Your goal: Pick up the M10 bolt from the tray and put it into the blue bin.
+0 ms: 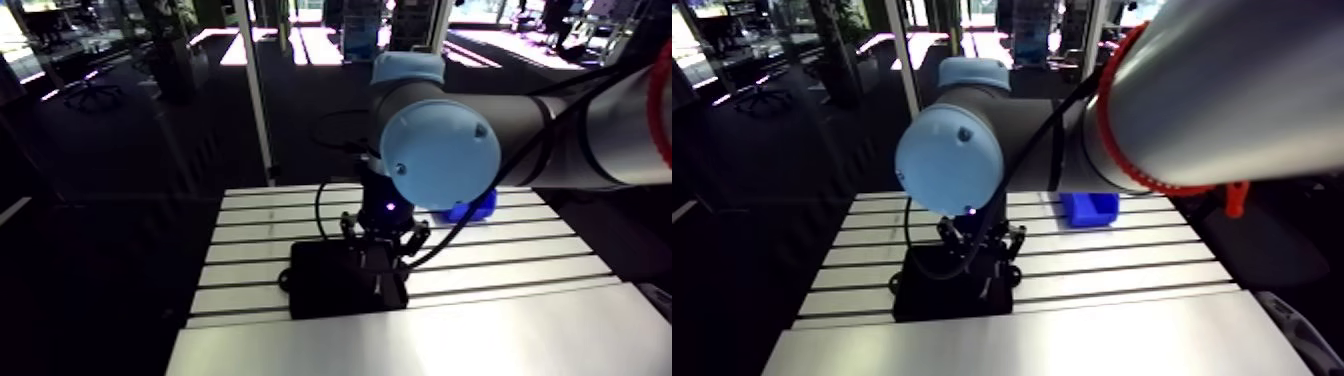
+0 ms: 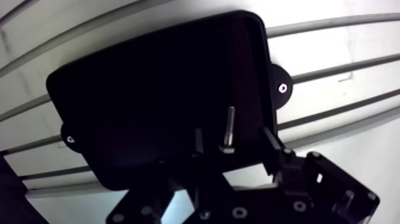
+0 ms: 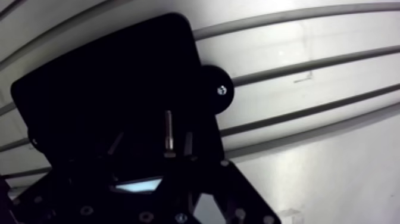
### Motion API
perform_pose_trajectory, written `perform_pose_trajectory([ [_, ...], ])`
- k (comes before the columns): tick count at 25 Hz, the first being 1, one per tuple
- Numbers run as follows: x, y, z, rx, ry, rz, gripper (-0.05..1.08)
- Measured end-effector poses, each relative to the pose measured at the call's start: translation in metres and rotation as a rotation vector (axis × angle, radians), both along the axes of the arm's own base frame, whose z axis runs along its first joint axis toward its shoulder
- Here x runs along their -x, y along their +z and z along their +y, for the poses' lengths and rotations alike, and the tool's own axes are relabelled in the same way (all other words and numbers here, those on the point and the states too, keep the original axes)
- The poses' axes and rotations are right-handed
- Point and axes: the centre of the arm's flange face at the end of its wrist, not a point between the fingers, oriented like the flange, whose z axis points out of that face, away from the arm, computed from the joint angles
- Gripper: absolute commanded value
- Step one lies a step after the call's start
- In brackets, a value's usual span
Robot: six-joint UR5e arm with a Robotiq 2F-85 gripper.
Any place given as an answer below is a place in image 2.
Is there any black tray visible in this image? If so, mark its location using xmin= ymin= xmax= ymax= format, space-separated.
xmin=46 ymin=10 xmax=294 ymax=191

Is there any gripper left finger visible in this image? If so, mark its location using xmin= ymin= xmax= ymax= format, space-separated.
xmin=105 ymin=127 xmax=207 ymax=224

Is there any steel bolt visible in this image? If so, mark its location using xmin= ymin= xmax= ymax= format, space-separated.
xmin=218 ymin=106 xmax=236 ymax=154

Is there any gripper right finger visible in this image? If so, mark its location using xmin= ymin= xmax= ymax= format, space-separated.
xmin=182 ymin=126 xmax=381 ymax=224

